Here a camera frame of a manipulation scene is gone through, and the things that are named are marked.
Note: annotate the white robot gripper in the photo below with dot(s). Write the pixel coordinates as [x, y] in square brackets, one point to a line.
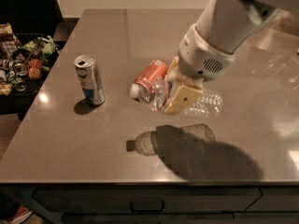
[199, 60]

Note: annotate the clear plastic water bottle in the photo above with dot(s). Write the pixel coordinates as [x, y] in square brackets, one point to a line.
[170, 99]

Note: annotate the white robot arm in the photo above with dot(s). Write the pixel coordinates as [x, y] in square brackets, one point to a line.
[226, 24]

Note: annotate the orange soda can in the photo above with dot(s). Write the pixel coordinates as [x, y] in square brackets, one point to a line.
[156, 69]

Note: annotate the silver blue energy drink can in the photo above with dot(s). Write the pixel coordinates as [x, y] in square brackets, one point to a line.
[89, 78]

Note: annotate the dark drawer cabinet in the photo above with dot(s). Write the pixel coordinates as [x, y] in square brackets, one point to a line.
[183, 205]

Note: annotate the green snack bag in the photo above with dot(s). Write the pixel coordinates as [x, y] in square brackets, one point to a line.
[41, 47]

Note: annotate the orange red shoe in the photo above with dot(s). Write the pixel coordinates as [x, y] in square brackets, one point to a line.
[19, 217]

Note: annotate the black drawer handle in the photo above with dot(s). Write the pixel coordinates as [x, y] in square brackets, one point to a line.
[144, 207]

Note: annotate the black wire basket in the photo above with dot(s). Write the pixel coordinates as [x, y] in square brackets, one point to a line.
[21, 74]

